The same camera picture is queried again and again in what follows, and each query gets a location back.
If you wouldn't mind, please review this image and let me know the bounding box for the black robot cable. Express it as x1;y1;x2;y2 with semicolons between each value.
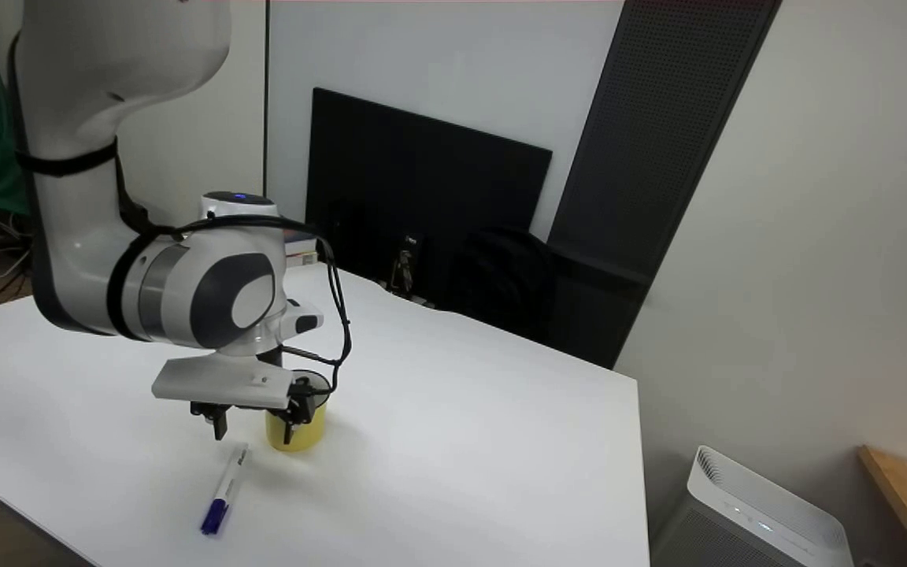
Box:
104;215;356;396

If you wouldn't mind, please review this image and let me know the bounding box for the dark vertical wall panel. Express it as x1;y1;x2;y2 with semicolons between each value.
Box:
545;0;783;371

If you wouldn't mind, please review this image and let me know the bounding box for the blue and white marker pen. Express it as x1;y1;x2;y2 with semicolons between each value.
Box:
199;443;247;534

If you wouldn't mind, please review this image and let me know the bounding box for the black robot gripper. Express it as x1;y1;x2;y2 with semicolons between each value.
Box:
151;355;332;442

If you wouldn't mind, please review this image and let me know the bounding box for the black office chair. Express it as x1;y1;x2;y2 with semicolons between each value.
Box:
444;230;645;365

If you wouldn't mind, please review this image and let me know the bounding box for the yellow enamel mug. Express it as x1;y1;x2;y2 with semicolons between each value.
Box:
264;405;328;453

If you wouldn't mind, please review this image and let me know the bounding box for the white plastic bin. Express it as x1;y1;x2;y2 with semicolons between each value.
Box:
651;443;854;567

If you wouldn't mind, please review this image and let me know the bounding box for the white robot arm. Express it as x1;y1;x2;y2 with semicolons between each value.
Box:
10;0;332;437

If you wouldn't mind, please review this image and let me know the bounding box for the large black monitor panel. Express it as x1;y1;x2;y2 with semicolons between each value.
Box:
303;84;555;309

